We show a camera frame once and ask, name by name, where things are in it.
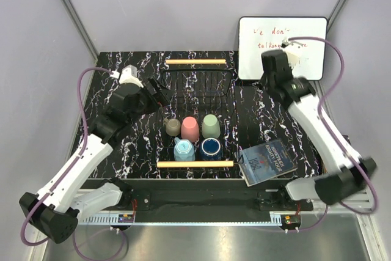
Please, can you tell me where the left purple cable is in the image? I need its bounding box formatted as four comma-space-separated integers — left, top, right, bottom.
20, 67, 137, 259

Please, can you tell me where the near wooden rack handle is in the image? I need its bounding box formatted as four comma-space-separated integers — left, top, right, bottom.
157, 161, 234, 168

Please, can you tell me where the far wooden rack handle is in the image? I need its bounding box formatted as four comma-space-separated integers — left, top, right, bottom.
165, 59, 226, 65

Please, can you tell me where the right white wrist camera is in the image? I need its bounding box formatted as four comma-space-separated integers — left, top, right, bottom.
280, 38, 304, 69

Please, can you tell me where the dark blue ceramic cup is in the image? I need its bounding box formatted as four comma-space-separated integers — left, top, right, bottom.
200, 138, 223, 161

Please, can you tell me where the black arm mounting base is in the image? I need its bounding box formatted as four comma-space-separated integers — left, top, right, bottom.
76, 178, 315, 224

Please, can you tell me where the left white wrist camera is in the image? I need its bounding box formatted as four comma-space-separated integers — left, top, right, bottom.
119, 65, 144, 88

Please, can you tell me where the Nineteen Eighty-Four book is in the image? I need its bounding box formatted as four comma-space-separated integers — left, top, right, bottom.
238, 139, 298, 186

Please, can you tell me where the sage green plastic cup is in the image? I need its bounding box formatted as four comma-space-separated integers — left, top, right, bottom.
202, 114, 221, 138

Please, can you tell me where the white dry-erase board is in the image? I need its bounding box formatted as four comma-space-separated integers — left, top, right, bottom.
238, 17, 327, 81

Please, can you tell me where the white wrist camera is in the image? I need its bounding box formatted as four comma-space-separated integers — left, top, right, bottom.
119, 65, 144, 88
280, 38, 304, 69

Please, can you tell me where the pink plastic cup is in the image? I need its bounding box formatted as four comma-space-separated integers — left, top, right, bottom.
181, 116, 200, 142

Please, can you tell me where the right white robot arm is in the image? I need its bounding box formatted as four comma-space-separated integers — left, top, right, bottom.
261, 50, 377, 210

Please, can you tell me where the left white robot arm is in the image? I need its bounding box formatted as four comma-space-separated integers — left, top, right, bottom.
19, 76, 172, 244

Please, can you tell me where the taupe ceramic mug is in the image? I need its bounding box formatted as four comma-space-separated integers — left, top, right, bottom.
164, 118, 181, 137

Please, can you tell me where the light blue faceted cup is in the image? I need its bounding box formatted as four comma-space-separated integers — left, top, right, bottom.
174, 138, 196, 161

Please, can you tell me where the black wire dish rack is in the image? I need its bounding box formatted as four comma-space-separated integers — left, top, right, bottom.
161, 67, 238, 161

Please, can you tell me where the wooden rack handle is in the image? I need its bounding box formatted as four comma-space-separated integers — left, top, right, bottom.
165, 59, 226, 65
157, 161, 234, 168

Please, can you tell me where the white slotted cable duct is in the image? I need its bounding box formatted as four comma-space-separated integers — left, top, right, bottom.
80, 208, 282, 226

